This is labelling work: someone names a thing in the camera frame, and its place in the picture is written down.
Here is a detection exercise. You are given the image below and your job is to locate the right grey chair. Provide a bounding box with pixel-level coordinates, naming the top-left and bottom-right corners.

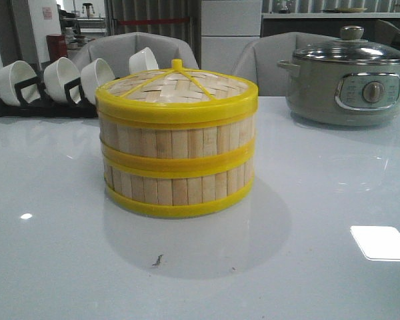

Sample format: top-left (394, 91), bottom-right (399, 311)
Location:
top-left (232, 32), bottom-right (334, 97)

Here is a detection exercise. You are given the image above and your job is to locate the grey chair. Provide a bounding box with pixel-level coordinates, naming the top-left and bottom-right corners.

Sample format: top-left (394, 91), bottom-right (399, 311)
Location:
top-left (232, 32), bottom-right (334, 97)
top-left (71, 32), bottom-right (199, 77)

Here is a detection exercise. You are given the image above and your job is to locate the black bowl rack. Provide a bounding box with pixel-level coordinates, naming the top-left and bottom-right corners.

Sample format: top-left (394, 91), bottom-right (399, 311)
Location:
top-left (0, 76), bottom-right (98, 118)

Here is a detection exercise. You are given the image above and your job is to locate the white bowl far left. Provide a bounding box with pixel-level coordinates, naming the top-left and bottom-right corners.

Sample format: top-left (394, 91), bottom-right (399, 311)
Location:
top-left (0, 61), bottom-right (37, 107)

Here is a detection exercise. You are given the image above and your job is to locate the grey electric cooking pot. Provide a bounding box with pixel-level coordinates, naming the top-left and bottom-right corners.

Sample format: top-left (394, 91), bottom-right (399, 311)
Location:
top-left (277, 58), bottom-right (400, 127)

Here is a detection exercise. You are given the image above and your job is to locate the left grey chair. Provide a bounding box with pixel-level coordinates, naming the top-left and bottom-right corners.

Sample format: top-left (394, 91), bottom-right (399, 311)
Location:
top-left (71, 32), bottom-right (199, 77)

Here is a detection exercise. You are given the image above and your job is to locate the red cylinder bin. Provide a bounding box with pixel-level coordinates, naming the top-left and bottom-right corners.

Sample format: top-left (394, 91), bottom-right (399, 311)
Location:
top-left (46, 34), bottom-right (68, 62)

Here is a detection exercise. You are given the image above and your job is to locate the white bowl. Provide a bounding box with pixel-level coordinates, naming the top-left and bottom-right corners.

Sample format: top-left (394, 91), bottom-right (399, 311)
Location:
top-left (43, 57), bottom-right (80, 103)
top-left (81, 58), bottom-right (115, 105)
top-left (0, 61), bottom-right (37, 107)
top-left (128, 47), bottom-right (159, 74)

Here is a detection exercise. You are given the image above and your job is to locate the woven bamboo steamer lid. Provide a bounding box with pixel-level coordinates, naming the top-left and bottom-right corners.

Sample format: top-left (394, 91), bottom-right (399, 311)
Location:
top-left (95, 59), bottom-right (258, 123)

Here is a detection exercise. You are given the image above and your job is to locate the bamboo steamer tier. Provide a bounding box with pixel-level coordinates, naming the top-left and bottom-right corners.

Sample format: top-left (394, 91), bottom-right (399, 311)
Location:
top-left (99, 112), bottom-right (255, 172)
top-left (104, 159), bottom-right (254, 218)

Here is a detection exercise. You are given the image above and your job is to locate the white cabinet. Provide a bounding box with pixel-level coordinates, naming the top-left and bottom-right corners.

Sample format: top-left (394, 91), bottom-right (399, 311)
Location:
top-left (201, 1), bottom-right (262, 74)

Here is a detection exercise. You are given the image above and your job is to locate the glass pot lid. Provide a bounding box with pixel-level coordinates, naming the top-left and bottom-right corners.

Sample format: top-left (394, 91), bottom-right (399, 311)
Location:
top-left (293, 25), bottom-right (400, 65)

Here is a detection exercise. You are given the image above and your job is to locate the white bowl far right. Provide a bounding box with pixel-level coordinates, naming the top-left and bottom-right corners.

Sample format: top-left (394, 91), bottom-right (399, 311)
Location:
top-left (128, 47), bottom-right (159, 74)

